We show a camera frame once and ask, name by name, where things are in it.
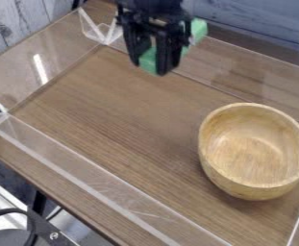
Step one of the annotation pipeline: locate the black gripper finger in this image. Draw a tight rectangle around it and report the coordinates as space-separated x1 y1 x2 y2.
155 27 184 76
123 23 151 65

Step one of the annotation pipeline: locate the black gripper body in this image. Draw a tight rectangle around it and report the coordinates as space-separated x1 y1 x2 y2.
116 0 192 45

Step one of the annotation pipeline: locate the green rectangular block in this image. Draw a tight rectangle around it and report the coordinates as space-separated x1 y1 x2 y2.
139 18 208 75

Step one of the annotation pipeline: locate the light wooden bowl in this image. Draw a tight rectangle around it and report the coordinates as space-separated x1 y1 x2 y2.
198 103 299 201

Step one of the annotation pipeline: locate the black table leg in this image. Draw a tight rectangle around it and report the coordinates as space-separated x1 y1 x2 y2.
32 191 48 215

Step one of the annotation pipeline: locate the clear acrylic corner bracket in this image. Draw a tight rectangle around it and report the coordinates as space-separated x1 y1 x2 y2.
78 8 123 45

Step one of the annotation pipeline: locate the clear acrylic front wall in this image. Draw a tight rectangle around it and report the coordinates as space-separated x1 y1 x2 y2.
0 104 231 246

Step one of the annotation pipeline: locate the black cable loop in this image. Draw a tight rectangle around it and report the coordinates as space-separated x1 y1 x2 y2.
0 208 40 246

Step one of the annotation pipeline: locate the black metal base plate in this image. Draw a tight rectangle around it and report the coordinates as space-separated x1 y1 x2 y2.
24 213 80 246

